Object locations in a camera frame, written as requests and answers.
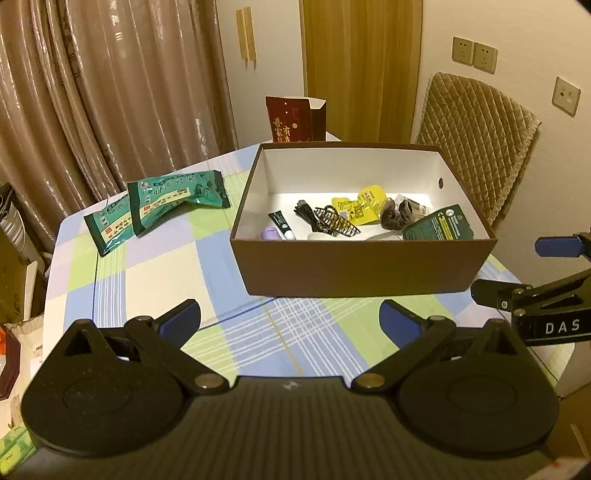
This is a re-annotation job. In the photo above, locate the beige satin curtain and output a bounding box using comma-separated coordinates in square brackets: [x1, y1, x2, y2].
[1, 1, 238, 246]

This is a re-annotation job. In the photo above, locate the leopard pattern hair claw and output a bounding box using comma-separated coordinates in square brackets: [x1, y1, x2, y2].
[314, 205, 361, 238]

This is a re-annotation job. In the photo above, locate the green snack bag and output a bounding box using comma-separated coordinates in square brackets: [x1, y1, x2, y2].
[84, 194, 134, 257]
[127, 170, 230, 236]

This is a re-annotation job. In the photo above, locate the dark green product card package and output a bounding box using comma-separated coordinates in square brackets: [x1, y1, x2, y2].
[402, 204, 474, 241]

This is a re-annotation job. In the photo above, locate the single wall socket plate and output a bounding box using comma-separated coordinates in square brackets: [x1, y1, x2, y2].
[552, 76, 581, 117]

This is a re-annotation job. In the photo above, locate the green snack bag upper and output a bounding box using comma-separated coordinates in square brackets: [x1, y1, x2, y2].
[127, 170, 230, 236]

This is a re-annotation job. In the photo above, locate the small black cosmetic tube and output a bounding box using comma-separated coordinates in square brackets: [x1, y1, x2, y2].
[269, 210, 296, 240]

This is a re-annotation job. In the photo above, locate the purple tube bottle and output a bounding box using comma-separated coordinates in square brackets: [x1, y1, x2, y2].
[260, 226, 283, 241]

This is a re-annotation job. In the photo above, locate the white plastic rice spoon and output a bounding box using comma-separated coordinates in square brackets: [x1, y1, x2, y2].
[308, 231, 402, 242]

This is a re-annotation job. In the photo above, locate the yellow sachet packet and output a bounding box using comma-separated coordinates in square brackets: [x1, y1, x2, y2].
[331, 185, 389, 226]

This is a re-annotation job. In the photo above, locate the plaid tablecloth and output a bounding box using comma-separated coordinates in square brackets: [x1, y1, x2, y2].
[41, 131, 574, 402]

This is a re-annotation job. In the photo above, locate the black charging cable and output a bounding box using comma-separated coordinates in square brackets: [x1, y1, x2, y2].
[292, 198, 325, 233]

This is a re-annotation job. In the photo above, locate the wooden wall ornament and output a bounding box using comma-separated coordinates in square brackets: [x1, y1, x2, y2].
[235, 6, 257, 65]

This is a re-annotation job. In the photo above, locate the dark red gift box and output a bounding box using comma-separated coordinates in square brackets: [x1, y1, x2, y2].
[266, 96, 327, 143]

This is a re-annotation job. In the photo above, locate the wooden door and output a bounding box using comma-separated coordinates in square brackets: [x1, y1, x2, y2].
[300, 0, 423, 144]

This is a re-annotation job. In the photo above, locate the large brown cardboard box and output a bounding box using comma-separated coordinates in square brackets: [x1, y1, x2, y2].
[229, 142, 497, 298]

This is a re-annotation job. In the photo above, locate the double wall socket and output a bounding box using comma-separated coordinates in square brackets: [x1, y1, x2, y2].
[452, 37, 498, 74]

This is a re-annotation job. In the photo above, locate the brown fuzzy scrunchie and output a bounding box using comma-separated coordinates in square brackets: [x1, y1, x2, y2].
[380, 197, 428, 231]

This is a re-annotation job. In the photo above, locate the green snack bag lower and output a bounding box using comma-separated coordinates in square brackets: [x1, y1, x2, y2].
[84, 194, 134, 257]

